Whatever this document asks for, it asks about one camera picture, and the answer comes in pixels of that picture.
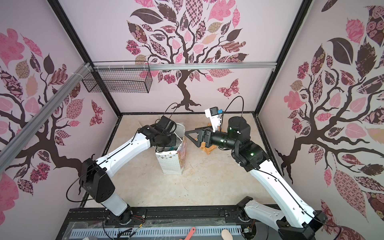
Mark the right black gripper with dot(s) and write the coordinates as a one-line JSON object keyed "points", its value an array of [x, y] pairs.
{"points": [[208, 134]]}

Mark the orange-brown snack bag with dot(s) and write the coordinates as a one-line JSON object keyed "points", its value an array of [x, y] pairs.
{"points": [[206, 149]]}

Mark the white patterned paper gift bag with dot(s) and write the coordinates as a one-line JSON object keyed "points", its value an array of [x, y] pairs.
{"points": [[172, 159]]}

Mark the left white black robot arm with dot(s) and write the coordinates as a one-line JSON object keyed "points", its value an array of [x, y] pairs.
{"points": [[96, 174]]}

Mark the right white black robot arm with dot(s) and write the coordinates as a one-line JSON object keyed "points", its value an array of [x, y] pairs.
{"points": [[294, 220]]}

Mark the beige oval object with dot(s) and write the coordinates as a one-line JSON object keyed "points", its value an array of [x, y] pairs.
{"points": [[226, 235]]}

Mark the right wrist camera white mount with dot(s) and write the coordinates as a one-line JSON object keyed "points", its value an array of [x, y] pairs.
{"points": [[214, 114]]}

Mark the black wire mesh basket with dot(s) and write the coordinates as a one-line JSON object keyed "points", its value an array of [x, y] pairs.
{"points": [[119, 77]]}

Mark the horizontal aluminium rail back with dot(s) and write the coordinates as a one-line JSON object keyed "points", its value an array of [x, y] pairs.
{"points": [[199, 66]]}

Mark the grey slotted cable duct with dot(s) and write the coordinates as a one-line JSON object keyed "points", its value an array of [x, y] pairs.
{"points": [[158, 233]]}

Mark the pink plastic tool handle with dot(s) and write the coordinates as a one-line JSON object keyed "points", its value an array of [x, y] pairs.
{"points": [[190, 234]]}

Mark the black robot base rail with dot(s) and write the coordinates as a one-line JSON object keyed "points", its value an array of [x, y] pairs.
{"points": [[148, 217]]}

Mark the diagonal aluminium rail left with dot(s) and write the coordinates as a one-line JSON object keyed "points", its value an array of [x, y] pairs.
{"points": [[11, 150]]}

